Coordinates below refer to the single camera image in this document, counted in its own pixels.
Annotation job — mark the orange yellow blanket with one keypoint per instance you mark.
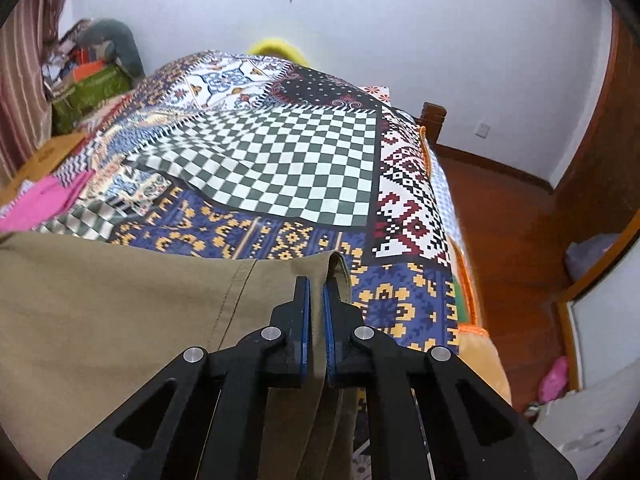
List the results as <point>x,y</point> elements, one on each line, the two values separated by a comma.
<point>476,348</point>

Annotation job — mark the pink folded garment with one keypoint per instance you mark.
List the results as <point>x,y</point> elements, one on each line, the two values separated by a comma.
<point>43,201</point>

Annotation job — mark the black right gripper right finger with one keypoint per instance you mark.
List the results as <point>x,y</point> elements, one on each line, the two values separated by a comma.
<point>430,416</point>

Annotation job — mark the striped brown curtain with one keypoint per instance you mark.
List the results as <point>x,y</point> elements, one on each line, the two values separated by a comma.
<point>27,37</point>

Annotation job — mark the yellow pillow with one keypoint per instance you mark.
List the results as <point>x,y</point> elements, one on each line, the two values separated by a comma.
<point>278,48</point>

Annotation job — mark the olive khaki pants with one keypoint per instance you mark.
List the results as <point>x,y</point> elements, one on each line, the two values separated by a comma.
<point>85,324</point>

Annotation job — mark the orange box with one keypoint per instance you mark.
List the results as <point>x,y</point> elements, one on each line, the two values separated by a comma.
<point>83,71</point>

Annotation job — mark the wooden bedside table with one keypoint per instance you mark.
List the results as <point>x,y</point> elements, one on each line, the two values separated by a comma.
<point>43,162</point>

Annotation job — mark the pink slipper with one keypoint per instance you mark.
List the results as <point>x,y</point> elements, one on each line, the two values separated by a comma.
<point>555,382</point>

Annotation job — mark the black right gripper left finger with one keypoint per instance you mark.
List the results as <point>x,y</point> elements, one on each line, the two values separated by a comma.
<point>202,415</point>

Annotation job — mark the green patterned bag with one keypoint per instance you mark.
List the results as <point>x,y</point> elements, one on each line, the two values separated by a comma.
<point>84,97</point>

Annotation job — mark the white wall socket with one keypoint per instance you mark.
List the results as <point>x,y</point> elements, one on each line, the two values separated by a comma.
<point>482,130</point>

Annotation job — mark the wooden wardrobe door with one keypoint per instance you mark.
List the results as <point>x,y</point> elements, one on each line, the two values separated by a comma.
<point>599,192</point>

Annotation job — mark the wooden bed post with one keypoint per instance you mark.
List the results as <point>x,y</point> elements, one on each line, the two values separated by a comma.
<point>432,118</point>

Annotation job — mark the patchwork patterned bedspread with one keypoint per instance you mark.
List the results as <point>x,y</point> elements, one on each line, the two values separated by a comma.
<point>237,157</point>

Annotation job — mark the grey plush pillow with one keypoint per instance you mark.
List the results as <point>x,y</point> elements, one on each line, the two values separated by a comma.
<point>118,45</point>

